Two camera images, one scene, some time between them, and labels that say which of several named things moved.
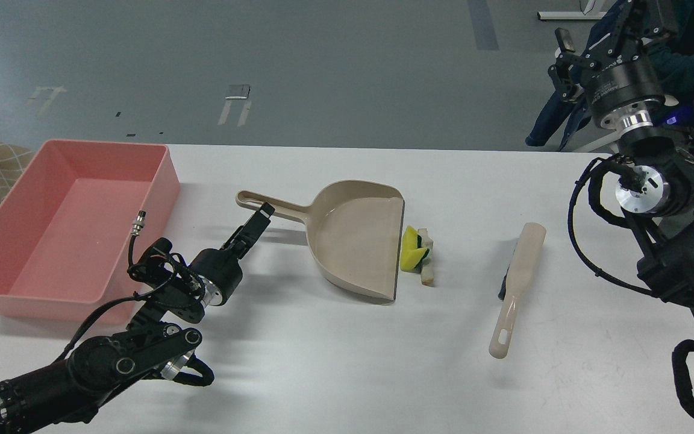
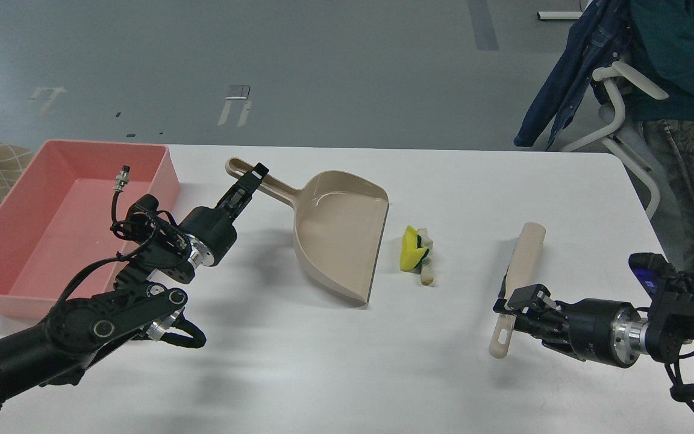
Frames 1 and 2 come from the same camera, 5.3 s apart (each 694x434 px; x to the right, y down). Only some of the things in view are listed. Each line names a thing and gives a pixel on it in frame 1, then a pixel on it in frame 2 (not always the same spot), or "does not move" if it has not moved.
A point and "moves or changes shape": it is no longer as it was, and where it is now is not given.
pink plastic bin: x=61 y=243 does not move
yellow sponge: x=412 y=253 does not move
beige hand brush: x=517 y=276 does not move
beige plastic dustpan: x=354 y=229 moves or changes shape
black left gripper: x=220 y=270 -> x=211 y=231
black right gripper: x=618 y=73 -> x=603 y=331
